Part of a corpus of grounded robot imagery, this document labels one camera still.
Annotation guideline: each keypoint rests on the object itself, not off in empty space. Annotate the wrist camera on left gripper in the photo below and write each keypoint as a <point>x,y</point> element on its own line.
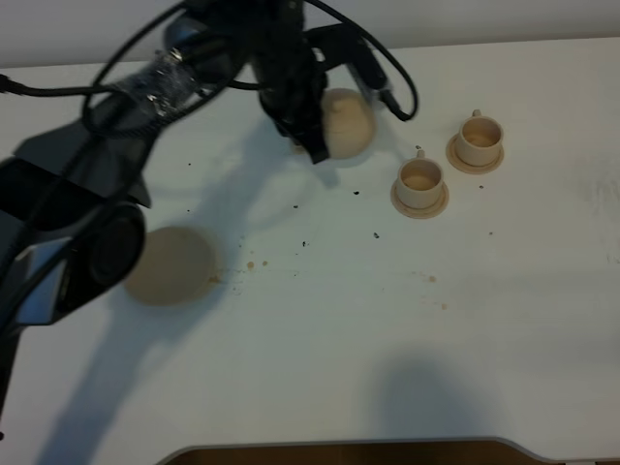
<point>340,45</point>

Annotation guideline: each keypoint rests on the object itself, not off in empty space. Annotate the beige teapot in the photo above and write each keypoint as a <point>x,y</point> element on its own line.
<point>349,124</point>

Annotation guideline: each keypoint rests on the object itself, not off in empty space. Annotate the beige cup saucer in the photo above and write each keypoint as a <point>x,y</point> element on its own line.
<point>421,212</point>
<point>473,159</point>

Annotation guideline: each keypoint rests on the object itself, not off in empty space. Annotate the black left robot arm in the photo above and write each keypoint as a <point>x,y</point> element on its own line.
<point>72,198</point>

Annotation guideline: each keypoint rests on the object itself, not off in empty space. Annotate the near beige teacup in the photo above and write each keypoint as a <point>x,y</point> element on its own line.
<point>419,180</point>

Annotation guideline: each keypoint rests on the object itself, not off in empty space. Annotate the beige teapot saucer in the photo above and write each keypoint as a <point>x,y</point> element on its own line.
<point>178,265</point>

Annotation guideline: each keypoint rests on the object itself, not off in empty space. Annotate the near beige cup saucer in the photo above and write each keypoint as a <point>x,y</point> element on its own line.
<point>421,212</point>

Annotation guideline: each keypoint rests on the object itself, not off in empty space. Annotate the far beige teacup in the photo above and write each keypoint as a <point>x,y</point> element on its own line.
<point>481,130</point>

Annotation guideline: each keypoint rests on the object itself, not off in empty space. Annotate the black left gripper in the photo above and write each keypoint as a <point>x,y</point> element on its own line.
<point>292,84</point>

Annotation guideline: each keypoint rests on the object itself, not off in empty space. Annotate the beige teacup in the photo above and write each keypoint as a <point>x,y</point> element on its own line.
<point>481,130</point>
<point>419,180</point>

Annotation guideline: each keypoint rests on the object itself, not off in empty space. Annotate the far beige cup saucer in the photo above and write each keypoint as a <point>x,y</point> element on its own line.
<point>473,159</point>

